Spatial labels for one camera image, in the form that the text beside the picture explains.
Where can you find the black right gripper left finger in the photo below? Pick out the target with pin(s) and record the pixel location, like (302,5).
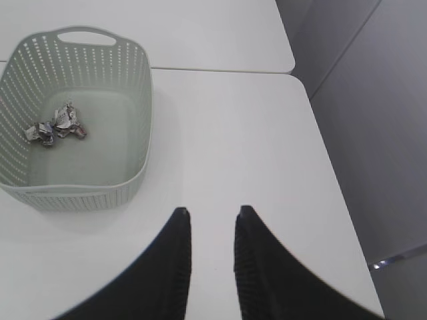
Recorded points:
(154,286)

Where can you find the pink white paper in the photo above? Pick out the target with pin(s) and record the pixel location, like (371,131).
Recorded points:
(66,122)

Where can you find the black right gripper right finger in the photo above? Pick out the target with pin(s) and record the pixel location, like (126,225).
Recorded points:
(273,284)

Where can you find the grey blue paper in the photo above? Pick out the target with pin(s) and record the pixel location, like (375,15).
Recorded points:
(41,133)

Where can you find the green woven plastic basket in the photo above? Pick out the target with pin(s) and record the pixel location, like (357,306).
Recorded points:
(108,78)

